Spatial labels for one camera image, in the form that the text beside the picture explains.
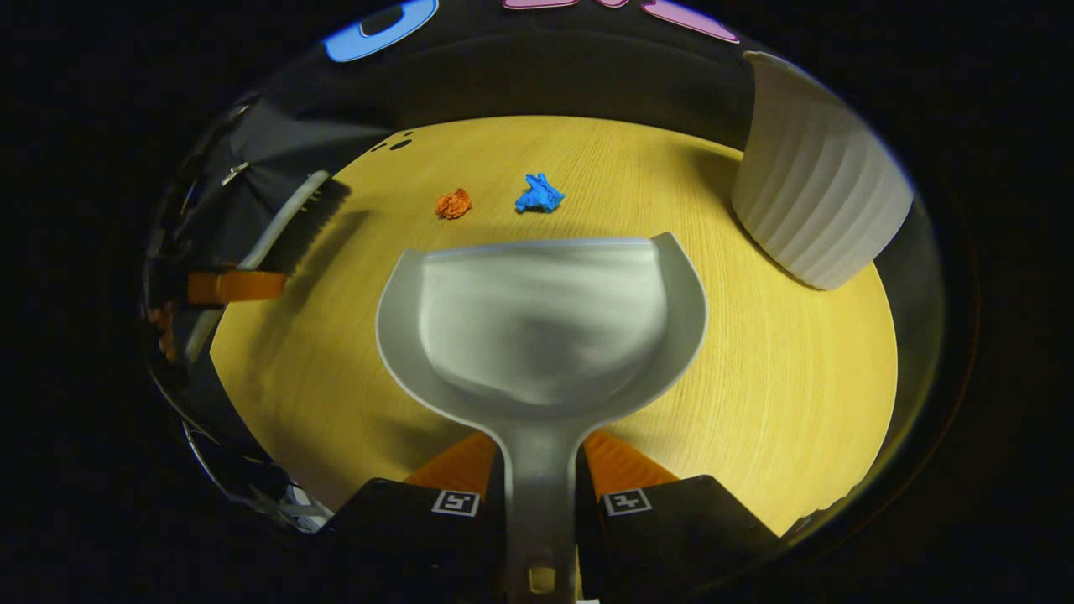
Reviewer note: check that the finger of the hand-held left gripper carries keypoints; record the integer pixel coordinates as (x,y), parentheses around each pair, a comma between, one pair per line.
(166,331)
(235,287)

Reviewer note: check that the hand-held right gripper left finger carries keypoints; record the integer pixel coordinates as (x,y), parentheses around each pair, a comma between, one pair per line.
(403,537)

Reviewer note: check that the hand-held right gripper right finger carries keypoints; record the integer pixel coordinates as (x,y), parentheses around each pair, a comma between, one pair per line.
(671,537)

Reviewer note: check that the small white broom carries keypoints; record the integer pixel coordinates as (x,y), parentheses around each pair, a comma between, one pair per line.
(289,222)

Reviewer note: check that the orange paper trash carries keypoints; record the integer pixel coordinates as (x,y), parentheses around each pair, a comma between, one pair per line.
(453,204)

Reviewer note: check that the white dustpan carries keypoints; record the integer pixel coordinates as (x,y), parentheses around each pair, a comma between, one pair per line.
(537,327)

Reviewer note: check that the blue paper trash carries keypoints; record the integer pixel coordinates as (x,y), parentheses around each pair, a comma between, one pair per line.
(539,195)

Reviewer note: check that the white ribbed garbage bin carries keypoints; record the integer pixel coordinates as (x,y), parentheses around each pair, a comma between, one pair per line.
(818,184)

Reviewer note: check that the wooden desktop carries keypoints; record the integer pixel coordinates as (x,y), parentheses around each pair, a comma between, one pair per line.
(780,377)

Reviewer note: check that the silver metal clip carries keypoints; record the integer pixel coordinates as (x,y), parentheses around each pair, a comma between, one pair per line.
(235,174)

